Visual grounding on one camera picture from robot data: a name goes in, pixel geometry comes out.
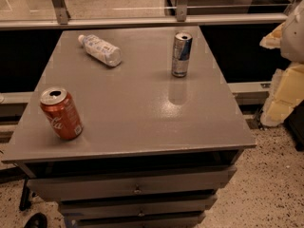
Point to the black shoe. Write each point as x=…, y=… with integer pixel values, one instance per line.
x=38, y=220

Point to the metal railing frame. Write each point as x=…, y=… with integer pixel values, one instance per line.
x=30, y=28

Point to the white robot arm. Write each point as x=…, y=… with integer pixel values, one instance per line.
x=292, y=41

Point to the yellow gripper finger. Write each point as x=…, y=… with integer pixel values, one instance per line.
x=273, y=39
x=285, y=94

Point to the clear plastic water bottle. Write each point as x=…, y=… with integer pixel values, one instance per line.
x=101, y=50

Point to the black caster leg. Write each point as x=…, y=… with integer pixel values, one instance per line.
x=24, y=200

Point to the red coke can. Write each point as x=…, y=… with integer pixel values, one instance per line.
x=61, y=112

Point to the silver blue redbull can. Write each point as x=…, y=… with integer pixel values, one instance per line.
x=181, y=53

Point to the grey drawer cabinet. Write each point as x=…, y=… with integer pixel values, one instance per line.
x=155, y=149

